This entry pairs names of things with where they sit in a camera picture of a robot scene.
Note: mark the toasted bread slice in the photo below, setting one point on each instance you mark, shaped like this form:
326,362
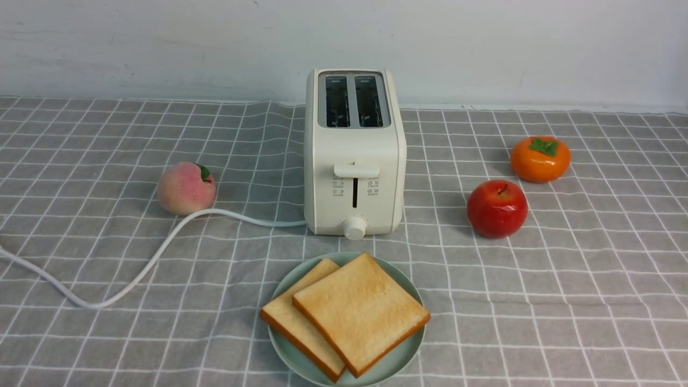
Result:
283,317
362,312

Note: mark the white two-slot toaster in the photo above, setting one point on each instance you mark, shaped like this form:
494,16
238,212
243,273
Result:
354,153

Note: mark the red apple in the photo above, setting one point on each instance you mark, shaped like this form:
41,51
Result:
496,209

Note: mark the pink peach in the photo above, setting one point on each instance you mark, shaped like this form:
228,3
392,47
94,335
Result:
185,188

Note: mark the light green round plate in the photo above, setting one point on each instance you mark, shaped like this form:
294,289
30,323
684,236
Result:
388,366

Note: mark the orange persimmon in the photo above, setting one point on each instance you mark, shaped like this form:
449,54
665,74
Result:
540,159

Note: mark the grey checked tablecloth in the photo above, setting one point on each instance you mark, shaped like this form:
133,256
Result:
590,291

